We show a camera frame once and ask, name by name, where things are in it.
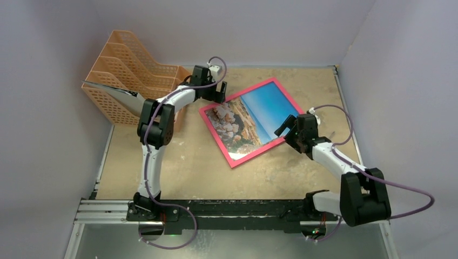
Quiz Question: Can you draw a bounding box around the aluminium extrusion rail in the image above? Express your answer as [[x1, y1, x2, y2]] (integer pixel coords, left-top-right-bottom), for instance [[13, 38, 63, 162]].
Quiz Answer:
[[74, 200, 128, 224]]

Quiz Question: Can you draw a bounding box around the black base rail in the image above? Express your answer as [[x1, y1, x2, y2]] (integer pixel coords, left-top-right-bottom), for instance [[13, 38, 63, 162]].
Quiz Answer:
[[126, 199, 337, 235]]

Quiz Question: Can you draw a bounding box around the purple cable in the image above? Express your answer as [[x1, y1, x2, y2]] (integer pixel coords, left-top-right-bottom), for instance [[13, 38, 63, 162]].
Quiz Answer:
[[305, 104, 435, 243], [138, 56, 227, 250]]

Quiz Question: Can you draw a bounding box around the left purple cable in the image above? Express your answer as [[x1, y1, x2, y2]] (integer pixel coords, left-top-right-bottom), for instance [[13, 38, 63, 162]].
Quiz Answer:
[[138, 56, 227, 250]]

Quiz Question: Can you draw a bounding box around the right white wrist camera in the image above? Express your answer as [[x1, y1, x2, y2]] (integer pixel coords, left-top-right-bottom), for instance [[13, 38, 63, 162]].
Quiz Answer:
[[307, 107, 321, 126]]

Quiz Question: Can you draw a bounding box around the beach landscape photo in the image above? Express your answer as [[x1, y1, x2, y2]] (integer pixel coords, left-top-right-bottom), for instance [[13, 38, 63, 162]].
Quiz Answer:
[[205, 82, 300, 161]]

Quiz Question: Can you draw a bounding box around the orange plastic file organizer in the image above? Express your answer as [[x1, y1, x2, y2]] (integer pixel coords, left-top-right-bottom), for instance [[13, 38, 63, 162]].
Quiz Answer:
[[82, 30, 190, 126]]

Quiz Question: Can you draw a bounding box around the grey folder in organizer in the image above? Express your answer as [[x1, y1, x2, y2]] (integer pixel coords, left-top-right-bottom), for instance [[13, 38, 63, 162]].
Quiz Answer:
[[82, 80, 145, 117]]

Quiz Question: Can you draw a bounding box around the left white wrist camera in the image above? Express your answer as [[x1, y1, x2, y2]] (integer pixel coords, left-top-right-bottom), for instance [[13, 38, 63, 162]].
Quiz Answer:
[[207, 62, 223, 81]]

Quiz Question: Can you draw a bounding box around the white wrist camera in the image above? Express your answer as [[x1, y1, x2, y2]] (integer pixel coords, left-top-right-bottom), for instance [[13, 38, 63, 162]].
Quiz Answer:
[[307, 107, 321, 126], [207, 62, 223, 81]]

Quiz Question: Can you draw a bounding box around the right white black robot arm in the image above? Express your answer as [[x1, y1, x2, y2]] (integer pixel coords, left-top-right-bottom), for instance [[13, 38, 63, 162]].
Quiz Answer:
[[274, 113, 392, 227]]

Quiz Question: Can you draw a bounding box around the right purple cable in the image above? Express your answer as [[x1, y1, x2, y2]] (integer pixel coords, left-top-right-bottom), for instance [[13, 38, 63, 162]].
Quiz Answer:
[[305, 104, 435, 243]]

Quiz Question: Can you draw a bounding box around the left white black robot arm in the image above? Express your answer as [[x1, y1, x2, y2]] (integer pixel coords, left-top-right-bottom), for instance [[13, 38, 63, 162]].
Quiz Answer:
[[127, 64, 227, 221]]

